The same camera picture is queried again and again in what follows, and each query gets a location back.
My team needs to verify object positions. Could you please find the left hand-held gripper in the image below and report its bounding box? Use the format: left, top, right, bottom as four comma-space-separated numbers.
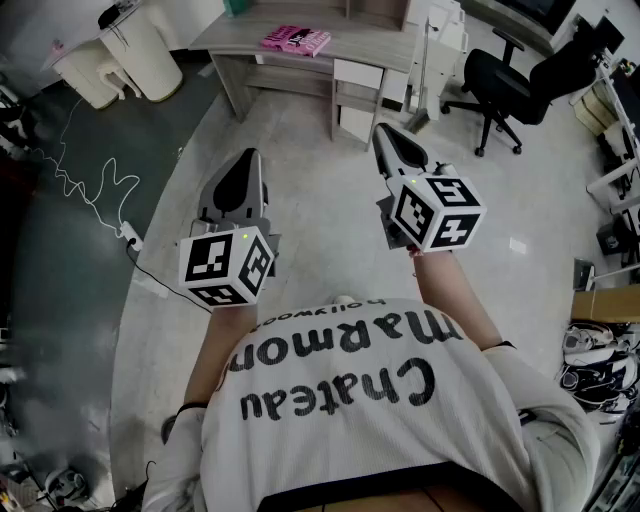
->
178, 148, 281, 307

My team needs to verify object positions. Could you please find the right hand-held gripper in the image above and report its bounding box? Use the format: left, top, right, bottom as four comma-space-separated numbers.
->
372, 123, 488, 255

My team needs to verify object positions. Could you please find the pink book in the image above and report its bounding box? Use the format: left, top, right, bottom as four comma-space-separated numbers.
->
259, 23, 332, 59

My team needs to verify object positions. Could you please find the person's left forearm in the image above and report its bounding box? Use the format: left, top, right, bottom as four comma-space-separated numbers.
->
182, 299, 261, 409

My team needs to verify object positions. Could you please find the person's right forearm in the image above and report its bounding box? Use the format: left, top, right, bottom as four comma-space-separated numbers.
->
412, 249, 506, 351

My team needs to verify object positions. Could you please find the wooden desk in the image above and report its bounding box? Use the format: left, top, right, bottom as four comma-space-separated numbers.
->
188, 0, 431, 144

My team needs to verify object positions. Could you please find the black office chair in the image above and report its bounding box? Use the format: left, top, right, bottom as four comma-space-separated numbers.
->
439, 27, 609, 159

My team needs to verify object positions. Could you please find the white desk with black equipment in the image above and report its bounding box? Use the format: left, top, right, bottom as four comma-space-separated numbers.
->
569, 47, 640, 216

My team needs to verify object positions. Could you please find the white power strip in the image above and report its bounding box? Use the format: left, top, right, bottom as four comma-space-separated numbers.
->
118, 221, 145, 251

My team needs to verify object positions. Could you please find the white drawer cabinet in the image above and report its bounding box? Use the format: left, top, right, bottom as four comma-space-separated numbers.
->
384, 0, 469, 122

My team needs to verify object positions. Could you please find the small grey box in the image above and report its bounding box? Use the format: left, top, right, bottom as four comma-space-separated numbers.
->
573, 257, 596, 291

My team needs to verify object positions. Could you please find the black computer monitor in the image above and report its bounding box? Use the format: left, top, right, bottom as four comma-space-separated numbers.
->
594, 15, 626, 54

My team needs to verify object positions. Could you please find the cardboard box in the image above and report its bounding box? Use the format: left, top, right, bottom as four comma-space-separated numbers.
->
571, 285, 640, 322

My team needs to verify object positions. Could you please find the person's white printed shirt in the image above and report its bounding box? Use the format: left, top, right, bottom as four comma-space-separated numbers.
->
142, 297, 601, 512

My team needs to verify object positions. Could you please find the black white patterned bag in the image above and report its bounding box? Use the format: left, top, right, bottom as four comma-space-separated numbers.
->
555, 321, 640, 416

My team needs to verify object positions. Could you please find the grey long-handled broom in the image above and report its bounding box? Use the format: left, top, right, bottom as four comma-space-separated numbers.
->
403, 17, 434, 135

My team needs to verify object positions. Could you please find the black cable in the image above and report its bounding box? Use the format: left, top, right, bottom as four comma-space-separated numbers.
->
124, 244, 216, 315

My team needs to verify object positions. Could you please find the white ribbed pedestal table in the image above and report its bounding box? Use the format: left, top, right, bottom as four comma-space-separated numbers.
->
40, 0, 185, 111

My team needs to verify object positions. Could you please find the white cable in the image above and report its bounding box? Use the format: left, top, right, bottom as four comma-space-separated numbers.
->
37, 97, 142, 234

